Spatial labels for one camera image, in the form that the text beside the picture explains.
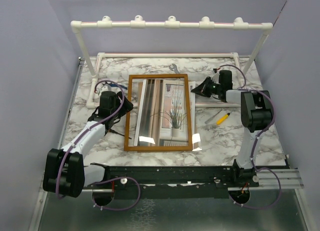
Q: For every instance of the orange handled screwdriver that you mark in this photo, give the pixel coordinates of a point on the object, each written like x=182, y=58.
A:
x=115, y=132

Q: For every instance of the aluminium extrusion rail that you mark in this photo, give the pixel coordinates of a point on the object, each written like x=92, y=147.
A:
x=289, y=179

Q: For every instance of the white PVC pipe rack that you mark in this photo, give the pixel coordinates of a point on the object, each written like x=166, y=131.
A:
x=171, y=23

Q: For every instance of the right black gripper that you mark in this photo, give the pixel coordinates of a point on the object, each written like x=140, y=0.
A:
x=202, y=89

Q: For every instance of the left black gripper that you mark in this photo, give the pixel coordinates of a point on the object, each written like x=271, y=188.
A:
x=126, y=106

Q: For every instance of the brown wooden picture frame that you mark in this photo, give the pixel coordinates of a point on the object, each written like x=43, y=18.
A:
x=127, y=131

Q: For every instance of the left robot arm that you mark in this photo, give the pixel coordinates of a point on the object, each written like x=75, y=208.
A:
x=65, y=173

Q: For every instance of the yellow black screwdriver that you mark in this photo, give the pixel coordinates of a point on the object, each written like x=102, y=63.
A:
x=222, y=119

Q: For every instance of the plant window photo print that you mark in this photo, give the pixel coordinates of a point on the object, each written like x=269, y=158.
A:
x=165, y=111

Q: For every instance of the clear glass pane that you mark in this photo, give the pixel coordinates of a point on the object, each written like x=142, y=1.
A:
x=197, y=141

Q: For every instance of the silver open-end wrench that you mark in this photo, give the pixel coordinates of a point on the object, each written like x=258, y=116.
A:
x=173, y=67

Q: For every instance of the blue handled pliers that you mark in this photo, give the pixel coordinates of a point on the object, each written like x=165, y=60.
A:
x=115, y=85

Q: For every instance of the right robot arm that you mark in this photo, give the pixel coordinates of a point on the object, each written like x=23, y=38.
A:
x=257, y=115

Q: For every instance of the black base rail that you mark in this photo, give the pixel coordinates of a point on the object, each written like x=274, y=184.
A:
x=175, y=182

